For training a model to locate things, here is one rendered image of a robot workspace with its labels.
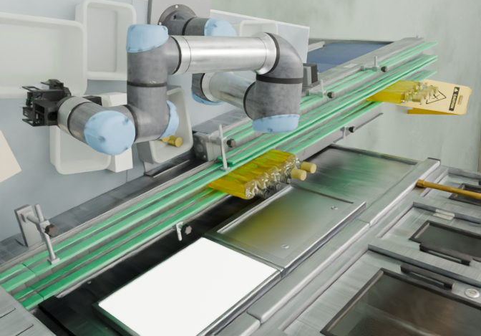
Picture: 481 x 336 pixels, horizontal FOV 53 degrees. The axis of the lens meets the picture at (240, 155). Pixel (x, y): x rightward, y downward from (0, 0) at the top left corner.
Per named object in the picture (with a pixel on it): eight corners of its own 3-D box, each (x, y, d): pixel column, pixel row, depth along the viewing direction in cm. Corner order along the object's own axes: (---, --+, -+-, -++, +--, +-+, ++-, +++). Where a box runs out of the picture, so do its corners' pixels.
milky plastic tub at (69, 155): (42, 169, 140) (56, 175, 134) (41, 92, 136) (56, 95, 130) (96, 162, 153) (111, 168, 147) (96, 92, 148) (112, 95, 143)
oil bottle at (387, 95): (366, 100, 245) (419, 107, 226) (366, 89, 243) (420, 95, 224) (371, 97, 249) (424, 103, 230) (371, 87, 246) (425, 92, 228)
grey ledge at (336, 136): (253, 175, 204) (273, 181, 197) (250, 157, 201) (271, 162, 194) (365, 111, 266) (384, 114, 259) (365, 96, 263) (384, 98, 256)
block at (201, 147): (194, 159, 173) (207, 162, 169) (190, 134, 170) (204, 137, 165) (201, 155, 176) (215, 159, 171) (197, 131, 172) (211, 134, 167)
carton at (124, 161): (105, 168, 154) (116, 172, 150) (99, 94, 148) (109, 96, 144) (122, 164, 159) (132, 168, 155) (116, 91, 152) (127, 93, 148)
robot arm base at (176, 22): (163, 6, 156) (183, 7, 150) (197, 13, 168) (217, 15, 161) (158, 53, 159) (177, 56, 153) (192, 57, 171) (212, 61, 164)
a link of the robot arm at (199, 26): (212, 17, 160) (242, 19, 151) (210, 58, 163) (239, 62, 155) (184, 16, 151) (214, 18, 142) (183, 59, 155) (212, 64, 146)
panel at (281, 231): (92, 313, 133) (170, 372, 111) (90, 304, 132) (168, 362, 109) (289, 186, 192) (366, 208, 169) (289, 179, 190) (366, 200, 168)
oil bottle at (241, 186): (206, 187, 171) (251, 202, 157) (204, 173, 169) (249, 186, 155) (217, 181, 175) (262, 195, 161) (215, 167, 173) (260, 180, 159)
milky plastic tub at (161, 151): (139, 160, 163) (155, 165, 157) (127, 97, 155) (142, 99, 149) (178, 143, 174) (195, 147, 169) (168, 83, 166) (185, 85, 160)
